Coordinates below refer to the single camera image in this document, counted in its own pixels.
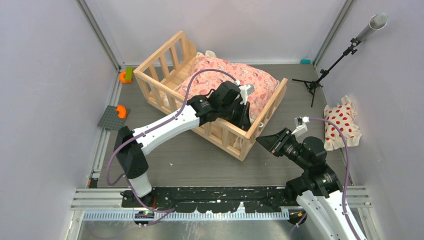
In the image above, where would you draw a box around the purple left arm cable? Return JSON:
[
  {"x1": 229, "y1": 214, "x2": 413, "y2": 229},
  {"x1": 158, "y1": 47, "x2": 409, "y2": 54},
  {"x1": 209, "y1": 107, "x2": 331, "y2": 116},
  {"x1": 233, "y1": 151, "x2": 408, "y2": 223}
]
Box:
[{"x1": 105, "y1": 68, "x2": 238, "y2": 227}]

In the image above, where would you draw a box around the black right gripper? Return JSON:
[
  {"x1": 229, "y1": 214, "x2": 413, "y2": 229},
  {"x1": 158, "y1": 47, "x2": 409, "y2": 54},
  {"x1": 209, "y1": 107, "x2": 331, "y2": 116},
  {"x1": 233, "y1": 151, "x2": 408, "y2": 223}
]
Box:
[{"x1": 255, "y1": 126, "x2": 310, "y2": 170}]

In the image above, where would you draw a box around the orange arch toy block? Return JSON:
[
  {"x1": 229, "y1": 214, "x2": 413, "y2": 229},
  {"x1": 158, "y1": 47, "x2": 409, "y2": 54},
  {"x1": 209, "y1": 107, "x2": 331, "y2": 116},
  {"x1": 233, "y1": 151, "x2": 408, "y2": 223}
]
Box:
[{"x1": 115, "y1": 104, "x2": 128, "y2": 119}]

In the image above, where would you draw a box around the microphone on black stand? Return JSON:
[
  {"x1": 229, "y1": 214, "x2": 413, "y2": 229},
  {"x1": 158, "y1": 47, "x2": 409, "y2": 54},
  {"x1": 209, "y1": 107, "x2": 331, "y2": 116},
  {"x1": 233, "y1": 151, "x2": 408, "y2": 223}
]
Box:
[{"x1": 292, "y1": 13, "x2": 389, "y2": 108}]

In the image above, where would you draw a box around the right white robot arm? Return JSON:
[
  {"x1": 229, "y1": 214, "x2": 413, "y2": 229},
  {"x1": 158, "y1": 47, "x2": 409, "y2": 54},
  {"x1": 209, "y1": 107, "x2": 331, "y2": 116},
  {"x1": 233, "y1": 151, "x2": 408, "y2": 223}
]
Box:
[{"x1": 256, "y1": 128, "x2": 367, "y2": 240}]

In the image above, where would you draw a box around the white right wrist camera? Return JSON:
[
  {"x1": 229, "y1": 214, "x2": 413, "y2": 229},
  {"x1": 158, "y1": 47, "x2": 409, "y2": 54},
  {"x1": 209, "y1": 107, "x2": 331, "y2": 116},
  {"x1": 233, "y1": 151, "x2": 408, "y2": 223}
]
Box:
[{"x1": 292, "y1": 116, "x2": 310, "y2": 138}]

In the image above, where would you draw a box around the wooden slatted pet bed frame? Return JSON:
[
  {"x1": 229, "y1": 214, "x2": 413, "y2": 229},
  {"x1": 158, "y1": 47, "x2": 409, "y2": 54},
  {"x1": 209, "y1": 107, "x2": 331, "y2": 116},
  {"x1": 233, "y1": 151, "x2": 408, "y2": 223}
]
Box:
[{"x1": 133, "y1": 30, "x2": 288, "y2": 161}]

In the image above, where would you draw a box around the small teal block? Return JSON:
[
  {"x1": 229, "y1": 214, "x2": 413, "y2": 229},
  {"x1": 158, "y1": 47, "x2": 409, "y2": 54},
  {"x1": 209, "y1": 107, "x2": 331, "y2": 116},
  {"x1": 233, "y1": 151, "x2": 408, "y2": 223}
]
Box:
[{"x1": 300, "y1": 59, "x2": 311, "y2": 64}]

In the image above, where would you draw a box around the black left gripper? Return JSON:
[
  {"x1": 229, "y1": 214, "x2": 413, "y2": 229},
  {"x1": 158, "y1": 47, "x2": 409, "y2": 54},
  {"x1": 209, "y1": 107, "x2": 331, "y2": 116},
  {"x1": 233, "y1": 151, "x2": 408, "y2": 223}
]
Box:
[{"x1": 219, "y1": 100, "x2": 253, "y2": 133}]

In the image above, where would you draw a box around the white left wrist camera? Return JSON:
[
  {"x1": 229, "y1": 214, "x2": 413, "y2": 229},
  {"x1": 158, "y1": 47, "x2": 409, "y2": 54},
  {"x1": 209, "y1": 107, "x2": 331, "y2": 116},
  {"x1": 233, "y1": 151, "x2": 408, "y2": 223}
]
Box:
[{"x1": 235, "y1": 84, "x2": 255, "y2": 105}]

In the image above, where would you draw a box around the orange and green toy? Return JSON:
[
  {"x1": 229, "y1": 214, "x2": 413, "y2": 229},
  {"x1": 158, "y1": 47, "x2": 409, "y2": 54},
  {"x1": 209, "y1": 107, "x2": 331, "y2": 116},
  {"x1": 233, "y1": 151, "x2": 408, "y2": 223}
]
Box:
[{"x1": 119, "y1": 66, "x2": 134, "y2": 84}]

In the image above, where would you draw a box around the white strawberry print pillow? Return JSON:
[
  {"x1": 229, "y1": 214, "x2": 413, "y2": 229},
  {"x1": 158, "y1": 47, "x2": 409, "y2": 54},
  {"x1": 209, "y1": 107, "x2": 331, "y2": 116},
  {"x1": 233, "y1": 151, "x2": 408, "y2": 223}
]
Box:
[{"x1": 323, "y1": 95, "x2": 362, "y2": 151}]

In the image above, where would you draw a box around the grey building block plate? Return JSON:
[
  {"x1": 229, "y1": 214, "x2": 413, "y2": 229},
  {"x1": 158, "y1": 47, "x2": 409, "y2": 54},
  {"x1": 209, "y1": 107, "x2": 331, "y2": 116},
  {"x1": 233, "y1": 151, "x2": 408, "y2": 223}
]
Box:
[{"x1": 97, "y1": 105, "x2": 130, "y2": 130}]

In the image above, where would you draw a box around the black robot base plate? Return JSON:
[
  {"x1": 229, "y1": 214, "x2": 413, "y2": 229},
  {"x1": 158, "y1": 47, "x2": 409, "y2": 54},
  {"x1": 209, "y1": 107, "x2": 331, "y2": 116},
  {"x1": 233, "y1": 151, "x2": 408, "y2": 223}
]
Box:
[{"x1": 120, "y1": 186, "x2": 300, "y2": 214}]

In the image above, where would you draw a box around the pink unicorn print cushion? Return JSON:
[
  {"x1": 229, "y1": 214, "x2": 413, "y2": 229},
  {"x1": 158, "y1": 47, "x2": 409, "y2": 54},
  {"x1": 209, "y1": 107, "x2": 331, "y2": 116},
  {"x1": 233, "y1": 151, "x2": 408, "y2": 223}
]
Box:
[{"x1": 160, "y1": 50, "x2": 280, "y2": 124}]

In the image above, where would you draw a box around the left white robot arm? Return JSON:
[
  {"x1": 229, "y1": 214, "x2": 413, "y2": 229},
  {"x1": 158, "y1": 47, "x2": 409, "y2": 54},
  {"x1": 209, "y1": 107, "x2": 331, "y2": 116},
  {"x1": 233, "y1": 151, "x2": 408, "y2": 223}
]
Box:
[{"x1": 114, "y1": 81, "x2": 255, "y2": 207}]

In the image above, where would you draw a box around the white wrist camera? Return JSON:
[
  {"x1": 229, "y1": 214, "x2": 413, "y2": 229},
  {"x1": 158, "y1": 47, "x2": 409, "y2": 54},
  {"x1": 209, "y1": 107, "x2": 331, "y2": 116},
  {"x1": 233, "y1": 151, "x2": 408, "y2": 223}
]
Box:
[
  {"x1": 235, "y1": 84, "x2": 255, "y2": 105},
  {"x1": 292, "y1": 116, "x2": 310, "y2": 138}
]

